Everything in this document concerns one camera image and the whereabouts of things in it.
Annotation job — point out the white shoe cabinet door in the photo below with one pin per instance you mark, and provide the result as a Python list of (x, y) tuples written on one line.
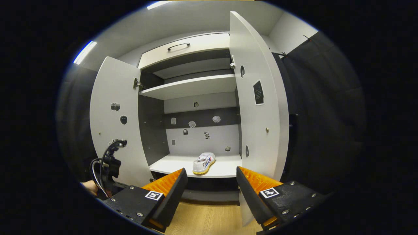
[(258, 130), (114, 130)]

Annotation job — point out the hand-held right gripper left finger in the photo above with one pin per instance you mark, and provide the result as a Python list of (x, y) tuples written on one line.
[(169, 202)]

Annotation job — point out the white striped shoe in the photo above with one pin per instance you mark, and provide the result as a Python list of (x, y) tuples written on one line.
[(204, 163)]

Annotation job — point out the ceiling light panel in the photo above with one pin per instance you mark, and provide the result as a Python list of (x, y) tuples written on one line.
[(157, 5), (85, 52)]

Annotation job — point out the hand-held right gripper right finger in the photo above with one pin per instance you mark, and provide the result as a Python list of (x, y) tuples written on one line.
[(251, 199)]

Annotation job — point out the white cabinet shelf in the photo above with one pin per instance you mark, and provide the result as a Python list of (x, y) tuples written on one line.
[(189, 87), (173, 166), (192, 68)]

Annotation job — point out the white and grey shoe cabinet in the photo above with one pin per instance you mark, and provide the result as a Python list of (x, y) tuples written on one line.
[(202, 137)]

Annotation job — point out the white cabinet drawer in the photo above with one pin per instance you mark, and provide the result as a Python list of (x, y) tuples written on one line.
[(202, 45)]

